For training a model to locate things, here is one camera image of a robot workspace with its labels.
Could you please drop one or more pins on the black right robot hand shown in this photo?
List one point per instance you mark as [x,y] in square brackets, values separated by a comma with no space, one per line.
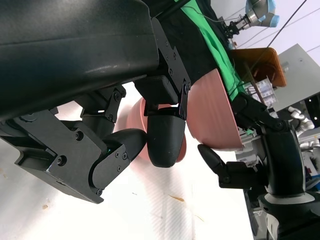
[282,155]

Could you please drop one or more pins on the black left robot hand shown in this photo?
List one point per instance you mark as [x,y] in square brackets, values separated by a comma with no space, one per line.
[62,62]

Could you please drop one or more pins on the pink plastic bowl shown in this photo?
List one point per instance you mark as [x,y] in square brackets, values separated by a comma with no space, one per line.
[135,117]
[212,112]

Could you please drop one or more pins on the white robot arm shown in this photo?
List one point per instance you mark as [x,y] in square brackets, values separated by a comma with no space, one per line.
[303,122]

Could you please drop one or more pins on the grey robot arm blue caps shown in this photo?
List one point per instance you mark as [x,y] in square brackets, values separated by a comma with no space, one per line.
[257,12]

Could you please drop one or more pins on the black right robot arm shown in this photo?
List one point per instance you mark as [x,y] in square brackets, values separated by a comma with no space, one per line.
[300,225]

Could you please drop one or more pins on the clear plastic storage drawers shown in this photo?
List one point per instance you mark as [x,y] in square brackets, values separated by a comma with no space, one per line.
[265,90]

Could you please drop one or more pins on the grey metal cabinet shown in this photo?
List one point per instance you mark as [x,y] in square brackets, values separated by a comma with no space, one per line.
[297,75]

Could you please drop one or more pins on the orange translucent box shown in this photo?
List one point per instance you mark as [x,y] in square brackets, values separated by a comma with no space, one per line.
[272,70]

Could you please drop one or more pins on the thin orange sliver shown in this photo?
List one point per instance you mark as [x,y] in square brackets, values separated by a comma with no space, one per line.
[178,198]

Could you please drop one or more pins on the black backdrop stand pole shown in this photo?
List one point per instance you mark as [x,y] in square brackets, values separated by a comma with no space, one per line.
[173,7]

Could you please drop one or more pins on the black backdrop cloth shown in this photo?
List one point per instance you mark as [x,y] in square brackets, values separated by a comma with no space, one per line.
[190,50]

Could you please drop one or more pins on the green cloth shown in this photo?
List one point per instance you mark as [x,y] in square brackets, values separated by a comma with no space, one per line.
[215,45]

